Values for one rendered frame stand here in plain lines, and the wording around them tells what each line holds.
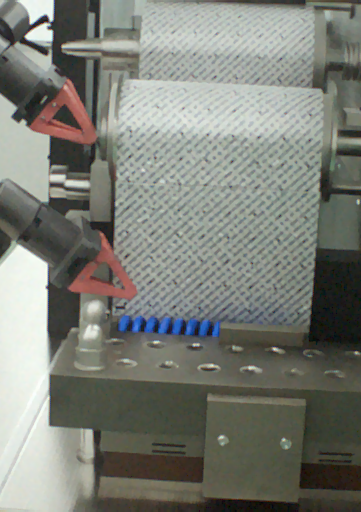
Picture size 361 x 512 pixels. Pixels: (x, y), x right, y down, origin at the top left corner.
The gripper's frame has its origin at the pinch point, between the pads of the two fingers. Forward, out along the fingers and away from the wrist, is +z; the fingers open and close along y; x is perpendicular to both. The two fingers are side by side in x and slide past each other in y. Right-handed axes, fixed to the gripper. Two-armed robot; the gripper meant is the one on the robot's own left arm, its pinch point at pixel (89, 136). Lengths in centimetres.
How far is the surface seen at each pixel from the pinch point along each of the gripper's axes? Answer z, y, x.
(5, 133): 1, -547, -154
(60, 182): 0.9, 0.6, -6.7
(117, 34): -4.6, -21.8, 9.2
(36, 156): 26, -544, -152
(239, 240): 20.3, 10.7, 4.0
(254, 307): 27.0, 11.2, -1.0
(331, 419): 35.1, 31.6, 0.0
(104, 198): 6.3, 1.6, -4.5
